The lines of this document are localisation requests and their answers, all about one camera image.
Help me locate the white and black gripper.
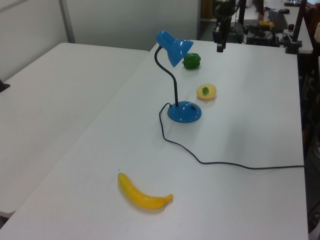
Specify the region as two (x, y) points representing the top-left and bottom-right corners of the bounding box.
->
(212, 14), (232, 53)

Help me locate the blue desk lamp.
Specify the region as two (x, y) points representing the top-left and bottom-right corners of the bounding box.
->
(155, 30), (203, 124)

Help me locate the person forearm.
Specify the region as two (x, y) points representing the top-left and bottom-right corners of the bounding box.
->
(313, 21), (320, 44)

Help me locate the green bell pepper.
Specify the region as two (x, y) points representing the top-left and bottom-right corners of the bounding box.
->
(181, 52), (202, 70)

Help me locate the black electronic equipment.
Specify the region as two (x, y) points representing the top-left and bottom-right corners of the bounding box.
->
(244, 23), (281, 47)

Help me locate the yellow peach with green leaf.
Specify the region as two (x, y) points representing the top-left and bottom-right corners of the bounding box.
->
(195, 83), (218, 101)

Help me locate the black keyboard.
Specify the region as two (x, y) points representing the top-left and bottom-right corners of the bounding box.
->
(267, 10), (289, 30)

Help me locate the white background desk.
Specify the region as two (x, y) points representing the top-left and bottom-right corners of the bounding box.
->
(244, 4), (314, 55)

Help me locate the yellow banana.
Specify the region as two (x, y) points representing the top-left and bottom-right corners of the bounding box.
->
(117, 172), (174, 210)

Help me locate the white side table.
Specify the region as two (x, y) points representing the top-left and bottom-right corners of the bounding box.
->
(0, 41), (151, 218)

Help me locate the black vertical post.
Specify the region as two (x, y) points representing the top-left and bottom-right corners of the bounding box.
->
(237, 0), (248, 25)

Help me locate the black lamp power cable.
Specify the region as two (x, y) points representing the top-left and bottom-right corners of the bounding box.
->
(158, 102), (305, 171)

